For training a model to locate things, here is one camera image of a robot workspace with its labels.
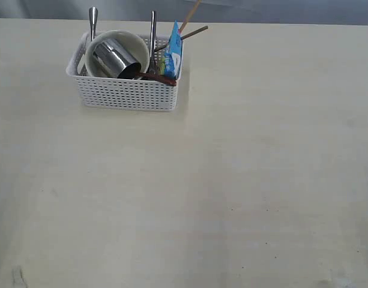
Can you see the cream ceramic bowl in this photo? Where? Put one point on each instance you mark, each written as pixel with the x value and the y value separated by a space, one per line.
pixel 131 42

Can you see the dark red wooden spoon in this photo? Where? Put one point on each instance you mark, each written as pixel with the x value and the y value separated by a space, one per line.
pixel 158 78

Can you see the light wooden chopstick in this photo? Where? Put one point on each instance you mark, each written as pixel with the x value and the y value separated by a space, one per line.
pixel 189 16

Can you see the white perforated plastic basket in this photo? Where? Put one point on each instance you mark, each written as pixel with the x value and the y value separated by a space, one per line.
pixel 141 95

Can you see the shiny stainless steel cup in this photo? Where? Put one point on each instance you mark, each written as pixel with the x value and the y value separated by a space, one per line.
pixel 115 60

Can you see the blue snack packet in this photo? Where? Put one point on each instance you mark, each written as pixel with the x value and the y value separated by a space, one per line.
pixel 170 63

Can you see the steel cutlery handle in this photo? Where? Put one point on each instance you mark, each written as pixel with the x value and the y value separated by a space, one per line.
pixel 152 64
pixel 93 18

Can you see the dark-tipped wooden chopstick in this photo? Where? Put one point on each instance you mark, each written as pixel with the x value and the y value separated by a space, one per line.
pixel 184 37

